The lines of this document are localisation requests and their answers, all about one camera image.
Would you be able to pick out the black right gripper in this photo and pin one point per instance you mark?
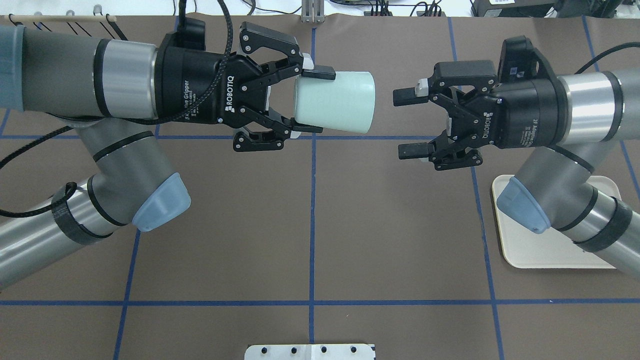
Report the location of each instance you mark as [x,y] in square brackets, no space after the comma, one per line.
[530,116]

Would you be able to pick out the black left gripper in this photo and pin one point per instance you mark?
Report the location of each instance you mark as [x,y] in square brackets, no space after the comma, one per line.
[187,82]

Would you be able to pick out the light green plastic cup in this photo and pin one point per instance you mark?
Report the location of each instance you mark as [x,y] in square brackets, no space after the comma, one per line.
[346,103]

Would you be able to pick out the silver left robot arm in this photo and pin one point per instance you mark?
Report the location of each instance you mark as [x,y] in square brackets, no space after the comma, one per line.
[111,92]

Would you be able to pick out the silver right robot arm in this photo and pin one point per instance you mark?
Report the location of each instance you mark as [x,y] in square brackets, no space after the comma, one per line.
[570,121]

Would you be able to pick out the cream rabbit tray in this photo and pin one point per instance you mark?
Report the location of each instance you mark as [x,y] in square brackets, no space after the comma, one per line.
[523,249]

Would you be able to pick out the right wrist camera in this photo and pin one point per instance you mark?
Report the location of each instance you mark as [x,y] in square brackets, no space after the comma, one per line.
[521,61]

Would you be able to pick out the black wire cup rack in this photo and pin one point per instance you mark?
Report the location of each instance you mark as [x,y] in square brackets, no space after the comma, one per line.
[106,30]

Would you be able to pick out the wooden rack handle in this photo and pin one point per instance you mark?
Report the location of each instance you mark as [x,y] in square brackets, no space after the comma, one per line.
[59,18]

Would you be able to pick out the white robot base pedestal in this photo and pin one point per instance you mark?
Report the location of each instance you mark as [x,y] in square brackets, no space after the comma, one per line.
[327,351]

